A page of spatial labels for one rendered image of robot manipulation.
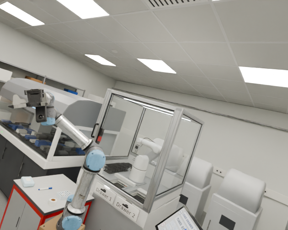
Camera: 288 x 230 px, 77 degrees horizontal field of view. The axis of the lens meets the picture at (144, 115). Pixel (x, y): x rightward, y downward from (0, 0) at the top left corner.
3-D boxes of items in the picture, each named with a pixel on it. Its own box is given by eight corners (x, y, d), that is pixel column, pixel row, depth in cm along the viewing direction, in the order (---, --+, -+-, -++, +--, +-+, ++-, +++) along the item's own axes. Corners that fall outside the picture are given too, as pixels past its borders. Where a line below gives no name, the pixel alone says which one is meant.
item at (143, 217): (143, 228, 171) (148, 213, 171) (77, 179, 225) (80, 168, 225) (178, 203, 252) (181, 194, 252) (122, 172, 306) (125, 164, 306)
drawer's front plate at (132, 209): (135, 222, 174) (139, 211, 174) (113, 205, 190) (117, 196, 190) (136, 221, 176) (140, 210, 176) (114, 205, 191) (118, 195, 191)
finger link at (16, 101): (1, 95, 76) (23, 94, 85) (3, 109, 77) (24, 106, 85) (6, 95, 75) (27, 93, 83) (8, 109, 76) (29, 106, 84)
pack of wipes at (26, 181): (34, 186, 186) (35, 182, 186) (23, 187, 179) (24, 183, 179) (30, 180, 197) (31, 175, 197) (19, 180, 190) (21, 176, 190)
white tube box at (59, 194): (60, 200, 179) (61, 196, 179) (56, 196, 183) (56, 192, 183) (71, 197, 189) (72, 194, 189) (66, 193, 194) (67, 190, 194)
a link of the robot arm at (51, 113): (57, 122, 116) (56, 105, 114) (54, 125, 105) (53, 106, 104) (43, 122, 114) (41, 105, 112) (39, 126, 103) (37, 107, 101)
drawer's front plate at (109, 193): (112, 204, 191) (115, 194, 191) (93, 190, 206) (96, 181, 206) (113, 204, 192) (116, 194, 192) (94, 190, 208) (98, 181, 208)
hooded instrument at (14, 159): (22, 232, 220) (69, 93, 221) (-26, 168, 318) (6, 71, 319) (94, 206, 323) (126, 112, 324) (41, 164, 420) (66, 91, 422)
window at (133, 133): (143, 204, 177) (174, 111, 178) (87, 167, 222) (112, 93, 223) (144, 204, 177) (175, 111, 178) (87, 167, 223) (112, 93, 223)
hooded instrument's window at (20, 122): (46, 160, 223) (58, 125, 223) (-8, 120, 317) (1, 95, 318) (108, 158, 320) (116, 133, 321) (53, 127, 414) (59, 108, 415)
